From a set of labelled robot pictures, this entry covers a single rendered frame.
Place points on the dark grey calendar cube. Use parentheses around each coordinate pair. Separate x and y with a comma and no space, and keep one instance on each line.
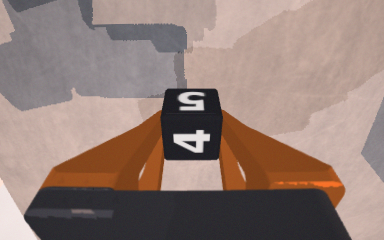
(191,123)

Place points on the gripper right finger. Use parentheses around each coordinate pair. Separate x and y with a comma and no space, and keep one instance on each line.
(270,164)

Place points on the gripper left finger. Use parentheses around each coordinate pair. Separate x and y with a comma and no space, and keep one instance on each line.
(117,163)

